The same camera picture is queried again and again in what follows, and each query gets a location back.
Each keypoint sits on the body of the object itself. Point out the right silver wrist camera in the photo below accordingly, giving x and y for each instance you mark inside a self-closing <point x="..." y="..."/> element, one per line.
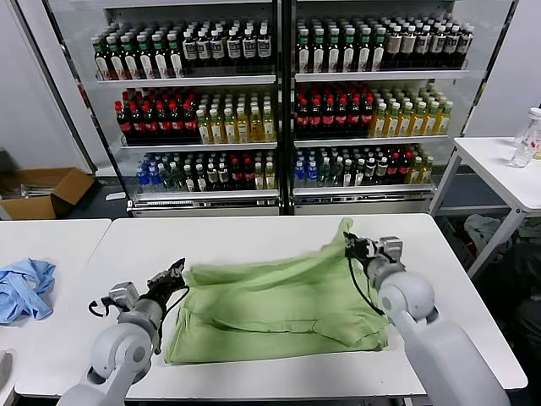
<point x="391" y="248"/>

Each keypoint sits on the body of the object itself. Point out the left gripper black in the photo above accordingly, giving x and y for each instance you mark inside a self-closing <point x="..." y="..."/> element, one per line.
<point x="162" y="287"/>

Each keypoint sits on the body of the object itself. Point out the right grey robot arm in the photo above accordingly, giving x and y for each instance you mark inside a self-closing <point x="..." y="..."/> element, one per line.
<point x="406" y="296"/>

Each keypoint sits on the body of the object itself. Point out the blue drink bottle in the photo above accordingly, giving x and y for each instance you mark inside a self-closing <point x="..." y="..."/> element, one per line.
<point x="154" y="177"/>
<point x="299" y="174"/>
<point x="312" y="173"/>
<point x="142" y="178"/>

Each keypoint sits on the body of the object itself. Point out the white side table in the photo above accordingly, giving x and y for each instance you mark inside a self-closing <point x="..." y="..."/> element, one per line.
<point x="486" y="160"/>

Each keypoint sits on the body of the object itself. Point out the clear plastic bottle white cap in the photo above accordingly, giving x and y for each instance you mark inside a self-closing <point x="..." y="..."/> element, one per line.
<point x="524" y="148"/>

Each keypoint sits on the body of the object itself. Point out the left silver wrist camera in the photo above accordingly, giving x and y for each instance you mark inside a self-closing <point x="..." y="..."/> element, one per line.
<point x="122" y="296"/>

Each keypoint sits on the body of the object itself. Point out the glass front beverage cooler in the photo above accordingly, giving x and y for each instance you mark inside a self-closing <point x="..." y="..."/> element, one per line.
<point x="203" y="210"/>
<point x="363" y="208"/>

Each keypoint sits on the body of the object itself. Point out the yellow juice bottle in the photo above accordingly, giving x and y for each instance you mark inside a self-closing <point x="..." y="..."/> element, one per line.
<point x="269" y="126"/>
<point x="204" y="130"/>
<point x="379" y="124"/>
<point x="444" y="120"/>
<point x="427" y="171"/>
<point x="230" y="129"/>
<point x="432" y="121"/>
<point x="243" y="128"/>
<point x="258" y="178"/>
<point x="406" y="122"/>
<point x="256" y="127"/>
<point x="416" y="172"/>
<point x="419" y="122"/>
<point x="393" y="123"/>
<point x="216" y="130"/>
<point x="270" y="177"/>

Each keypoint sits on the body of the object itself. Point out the dark green water bottle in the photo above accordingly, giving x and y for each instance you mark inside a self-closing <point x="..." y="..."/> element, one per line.
<point x="324" y="174"/>
<point x="167" y="179"/>
<point x="336" y="174"/>
<point x="178" y="179"/>

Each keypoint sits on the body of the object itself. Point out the bundle of metal rods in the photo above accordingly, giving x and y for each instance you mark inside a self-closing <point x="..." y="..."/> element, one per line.
<point x="25" y="191"/>

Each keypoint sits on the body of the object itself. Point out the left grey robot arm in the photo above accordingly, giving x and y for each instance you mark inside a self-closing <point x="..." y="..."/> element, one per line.
<point x="114" y="351"/>

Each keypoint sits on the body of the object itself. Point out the dull green crumpled garment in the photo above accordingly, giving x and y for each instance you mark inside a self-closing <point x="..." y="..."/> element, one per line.
<point x="531" y="230"/>

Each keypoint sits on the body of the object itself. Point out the grey white crumpled garment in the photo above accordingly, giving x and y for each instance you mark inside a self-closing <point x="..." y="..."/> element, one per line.
<point x="482" y="226"/>

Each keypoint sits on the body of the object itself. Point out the crumpled light blue shirt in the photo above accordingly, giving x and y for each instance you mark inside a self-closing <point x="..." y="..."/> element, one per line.
<point x="25" y="292"/>

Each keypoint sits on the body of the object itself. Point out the small white flat object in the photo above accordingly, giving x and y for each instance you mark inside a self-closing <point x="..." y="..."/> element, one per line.
<point x="115" y="196"/>

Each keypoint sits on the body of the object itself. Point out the red cap cola bottle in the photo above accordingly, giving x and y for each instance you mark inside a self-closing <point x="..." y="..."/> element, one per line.
<point x="394" y="168"/>
<point x="343" y="121"/>
<point x="315" y="122"/>
<point x="248" y="174"/>
<point x="236" y="174"/>
<point x="136" y="125"/>
<point x="405" y="167"/>
<point x="356" y="121"/>
<point x="150" y="125"/>
<point x="191" y="123"/>
<point x="369" y="120"/>
<point x="123" y="126"/>
<point x="329" y="121"/>
<point x="302" y="122"/>
<point x="177" y="124"/>
<point x="164" y="124"/>

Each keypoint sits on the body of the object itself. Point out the light green polo shirt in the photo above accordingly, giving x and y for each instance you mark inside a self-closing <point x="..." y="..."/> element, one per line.
<point x="262" y="296"/>

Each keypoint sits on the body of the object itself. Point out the dark bottle grey label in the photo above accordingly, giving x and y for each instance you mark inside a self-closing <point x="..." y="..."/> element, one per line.
<point x="224" y="175"/>
<point x="465" y="44"/>
<point x="438" y="45"/>
<point x="370" y="171"/>
<point x="212" y="177"/>
<point x="424" y="46"/>
<point x="234" y="47"/>
<point x="382" y="170"/>
<point x="204" y="49"/>
<point x="452" y="45"/>
<point x="191" y="50"/>
<point x="264" y="45"/>
<point x="249" y="46"/>
<point x="218" y="48"/>

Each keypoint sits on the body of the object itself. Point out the open cardboard box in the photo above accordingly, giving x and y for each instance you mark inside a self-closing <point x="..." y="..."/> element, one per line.
<point x="34" y="209"/>

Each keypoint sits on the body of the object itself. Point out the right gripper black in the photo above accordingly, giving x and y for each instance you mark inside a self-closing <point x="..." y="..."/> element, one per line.
<point x="368" y="251"/>

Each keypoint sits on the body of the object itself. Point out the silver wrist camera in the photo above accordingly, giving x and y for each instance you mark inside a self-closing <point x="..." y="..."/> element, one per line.
<point x="391" y="248"/>
<point x="122" y="296"/>

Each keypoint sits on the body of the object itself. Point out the dark bottle tan label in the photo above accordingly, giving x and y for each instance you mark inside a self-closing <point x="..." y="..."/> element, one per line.
<point x="395" y="47"/>
<point x="409" y="47"/>

